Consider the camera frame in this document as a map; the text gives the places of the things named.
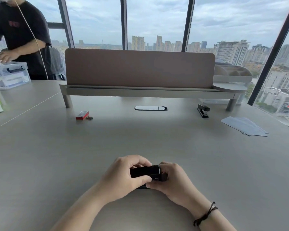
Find person's left hand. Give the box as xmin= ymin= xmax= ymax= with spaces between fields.
xmin=99 ymin=155 xmax=153 ymax=205

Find person's right hand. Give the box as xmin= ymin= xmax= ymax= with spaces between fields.
xmin=146 ymin=162 xmax=209 ymax=214

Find small black stapler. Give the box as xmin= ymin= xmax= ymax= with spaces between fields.
xmin=129 ymin=165 xmax=168 ymax=189

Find person's right forearm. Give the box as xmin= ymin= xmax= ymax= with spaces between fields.
xmin=189 ymin=201 xmax=237 ymax=231

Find person's left forearm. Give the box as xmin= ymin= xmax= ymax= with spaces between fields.
xmin=50 ymin=182 xmax=109 ymax=231

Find long black stapler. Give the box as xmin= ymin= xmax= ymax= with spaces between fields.
xmin=197 ymin=104 xmax=210 ymax=119

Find red staple box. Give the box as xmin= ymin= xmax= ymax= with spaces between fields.
xmin=75 ymin=111 xmax=90 ymax=120

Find grey desk shelf riser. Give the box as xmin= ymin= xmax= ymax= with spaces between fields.
xmin=59 ymin=82 xmax=248 ymax=111

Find white paper sheets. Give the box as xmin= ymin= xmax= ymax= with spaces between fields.
xmin=221 ymin=116 xmax=270 ymax=137

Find beige desk divider panel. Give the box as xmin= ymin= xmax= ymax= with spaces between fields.
xmin=65 ymin=48 xmax=216 ymax=88

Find white desk organizer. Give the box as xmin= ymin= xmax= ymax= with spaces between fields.
xmin=213 ymin=62 xmax=253 ymax=84

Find grey office chair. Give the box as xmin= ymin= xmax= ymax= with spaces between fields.
xmin=47 ymin=46 xmax=67 ymax=81

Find dark window mullion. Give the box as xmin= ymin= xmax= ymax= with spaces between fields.
xmin=120 ymin=0 xmax=128 ymax=50
xmin=181 ymin=0 xmax=196 ymax=52
xmin=247 ymin=0 xmax=289 ymax=107

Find clear plastic storage box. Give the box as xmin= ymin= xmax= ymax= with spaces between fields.
xmin=0 ymin=61 xmax=31 ymax=91

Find black cord bracelet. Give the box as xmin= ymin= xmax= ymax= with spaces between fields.
xmin=193 ymin=202 xmax=219 ymax=227

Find oval cable grommet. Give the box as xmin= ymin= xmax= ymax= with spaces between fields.
xmin=134 ymin=106 xmax=169 ymax=111

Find white hanging cable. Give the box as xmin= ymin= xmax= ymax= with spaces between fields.
xmin=14 ymin=0 xmax=49 ymax=80

